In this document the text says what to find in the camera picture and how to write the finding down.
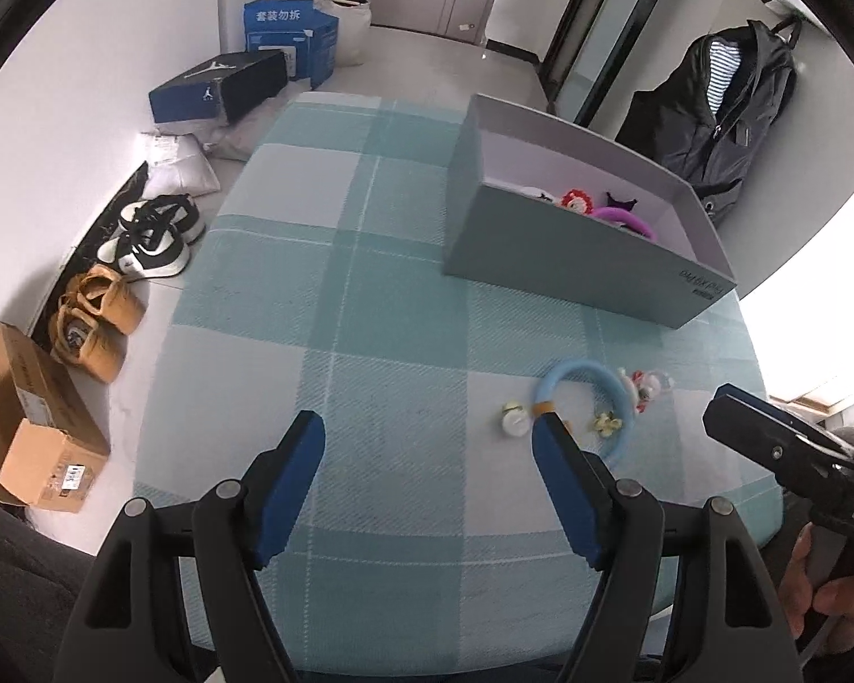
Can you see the teal plaid tablecloth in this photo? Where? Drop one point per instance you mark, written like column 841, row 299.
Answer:
column 398, row 299

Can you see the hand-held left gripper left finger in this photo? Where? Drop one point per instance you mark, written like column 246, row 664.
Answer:
column 292, row 491

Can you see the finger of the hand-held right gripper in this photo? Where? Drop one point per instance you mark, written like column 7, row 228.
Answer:
column 754, row 427

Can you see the black backpack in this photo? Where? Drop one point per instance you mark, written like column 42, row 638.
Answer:
column 726, row 114

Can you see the person's dark pants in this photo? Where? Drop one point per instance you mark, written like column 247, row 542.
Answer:
column 21, row 583

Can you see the tan suede shoe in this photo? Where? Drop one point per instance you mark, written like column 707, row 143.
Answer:
column 82, row 345
column 107, row 297

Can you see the red white hair clip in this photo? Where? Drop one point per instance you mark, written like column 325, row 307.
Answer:
column 646, row 385

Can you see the red round doll charm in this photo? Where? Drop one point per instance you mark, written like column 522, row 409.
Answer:
column 576, row 201

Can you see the brown cardboard box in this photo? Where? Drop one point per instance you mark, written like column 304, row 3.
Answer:
column 35, row 412

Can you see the white soft package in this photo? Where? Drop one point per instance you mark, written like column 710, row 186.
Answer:
column 181, row 163

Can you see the dark blue shoe box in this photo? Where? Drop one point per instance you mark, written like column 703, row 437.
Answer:
column 213, row 89

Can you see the blue cardboard box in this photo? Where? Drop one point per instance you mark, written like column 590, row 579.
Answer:
column 292, row 35

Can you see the black framed glass door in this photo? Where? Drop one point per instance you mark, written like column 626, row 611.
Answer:
column 605, row 21

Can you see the black white sneaker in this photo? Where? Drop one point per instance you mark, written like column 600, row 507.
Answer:
column 146, row 256
column 164, row 217

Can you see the person's right hand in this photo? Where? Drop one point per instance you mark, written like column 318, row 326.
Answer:
column 800, row 576

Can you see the grey cardboard box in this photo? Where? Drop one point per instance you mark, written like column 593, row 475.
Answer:
column 576, row 263

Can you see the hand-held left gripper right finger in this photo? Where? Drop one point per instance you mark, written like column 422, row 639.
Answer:
column 566, row 498

